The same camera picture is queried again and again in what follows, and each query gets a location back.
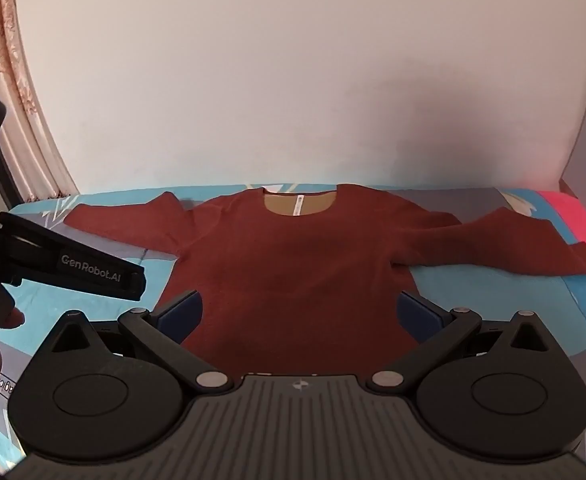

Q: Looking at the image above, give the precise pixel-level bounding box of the printed blue grey blanket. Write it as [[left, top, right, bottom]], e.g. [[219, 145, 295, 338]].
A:
[[0, 182, 586, 466]]

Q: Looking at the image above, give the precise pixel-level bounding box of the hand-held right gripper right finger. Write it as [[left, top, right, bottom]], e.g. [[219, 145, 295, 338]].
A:
[[367, 290, 556, 394]]

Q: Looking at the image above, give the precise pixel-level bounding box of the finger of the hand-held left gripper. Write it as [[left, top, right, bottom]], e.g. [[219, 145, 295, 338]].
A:
[[0, 211, 147, 302]]

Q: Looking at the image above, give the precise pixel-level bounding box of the beige patterned curtain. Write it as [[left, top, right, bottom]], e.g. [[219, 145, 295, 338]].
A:
[[0, 0, 80, 202]]

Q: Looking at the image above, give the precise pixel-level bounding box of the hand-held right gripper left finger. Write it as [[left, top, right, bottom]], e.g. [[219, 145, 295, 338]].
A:
[[43, 289, 234, 394]]

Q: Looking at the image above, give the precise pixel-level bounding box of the rust red sweater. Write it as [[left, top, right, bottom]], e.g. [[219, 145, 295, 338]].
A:
[[64, 184, 586, 376]]

